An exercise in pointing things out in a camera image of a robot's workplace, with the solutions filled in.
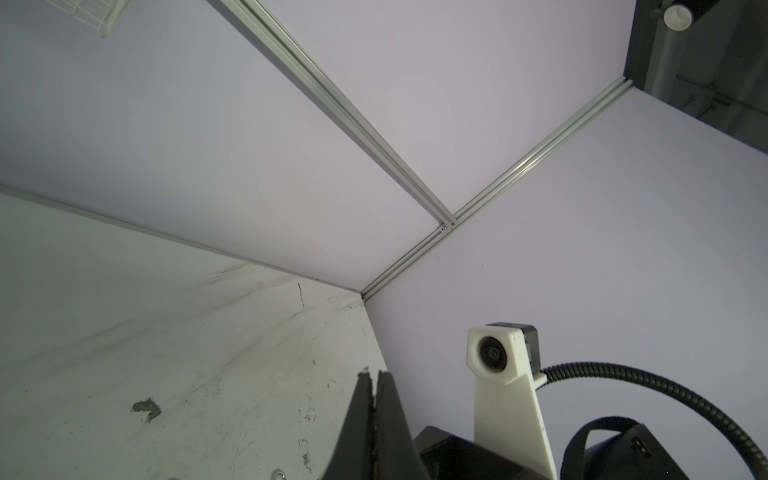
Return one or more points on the aluminium frame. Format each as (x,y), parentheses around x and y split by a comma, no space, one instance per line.
(263,30)

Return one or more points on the small brass key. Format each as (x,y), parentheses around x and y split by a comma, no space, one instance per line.
(149,407)

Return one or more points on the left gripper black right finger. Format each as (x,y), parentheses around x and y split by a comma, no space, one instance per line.
(396,456)

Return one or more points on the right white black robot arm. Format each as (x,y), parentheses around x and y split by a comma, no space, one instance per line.
(605,448)

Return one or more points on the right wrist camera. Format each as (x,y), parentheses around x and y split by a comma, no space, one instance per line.
(505,359)

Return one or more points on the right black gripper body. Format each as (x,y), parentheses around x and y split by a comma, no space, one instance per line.
(449,457)

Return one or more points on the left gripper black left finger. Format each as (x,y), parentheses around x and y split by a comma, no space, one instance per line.
(353,456)

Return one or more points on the white wire basket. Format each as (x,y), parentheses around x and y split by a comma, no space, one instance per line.
(100,15)

